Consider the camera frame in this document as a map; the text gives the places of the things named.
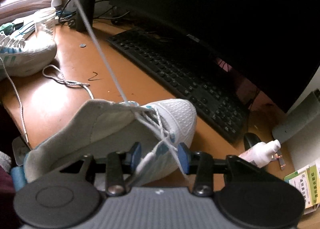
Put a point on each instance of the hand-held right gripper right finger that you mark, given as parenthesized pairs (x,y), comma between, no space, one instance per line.
(182,159)

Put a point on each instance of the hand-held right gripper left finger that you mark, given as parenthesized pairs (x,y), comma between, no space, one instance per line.
(135,154)

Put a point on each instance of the white mesh sneaker blue stripes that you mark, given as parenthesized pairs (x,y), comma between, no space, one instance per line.
(107,129)

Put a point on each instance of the white shoelace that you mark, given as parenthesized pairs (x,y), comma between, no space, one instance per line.
(72,84)
(100,51)

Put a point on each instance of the black thermos bottle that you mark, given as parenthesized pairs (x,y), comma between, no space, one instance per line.
(86,3)

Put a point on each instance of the clear glass jar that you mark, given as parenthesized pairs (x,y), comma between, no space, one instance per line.
(46,23)

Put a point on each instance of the black computer mouse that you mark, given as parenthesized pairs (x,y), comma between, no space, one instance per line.
(250,141)

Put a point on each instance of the white spray bottle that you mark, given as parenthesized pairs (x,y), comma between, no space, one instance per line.
(260,152)

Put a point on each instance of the black keyboard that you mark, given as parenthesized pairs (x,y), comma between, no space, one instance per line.
(175,76)

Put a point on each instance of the white sneaker with green stripes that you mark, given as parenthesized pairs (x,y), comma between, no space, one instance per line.
(27,56)

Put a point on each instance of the silver blister pill pack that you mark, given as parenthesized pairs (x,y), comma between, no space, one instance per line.
(281,162)

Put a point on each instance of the green medicine box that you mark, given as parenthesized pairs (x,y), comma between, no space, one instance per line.
(302,184)

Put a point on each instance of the grey thermos bottle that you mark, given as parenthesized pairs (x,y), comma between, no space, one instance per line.
(300,119)

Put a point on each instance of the person's maroon clothing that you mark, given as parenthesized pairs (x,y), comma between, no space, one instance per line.
(7,201)

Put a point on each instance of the black computer monitor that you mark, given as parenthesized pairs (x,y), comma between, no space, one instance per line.
(225,18)

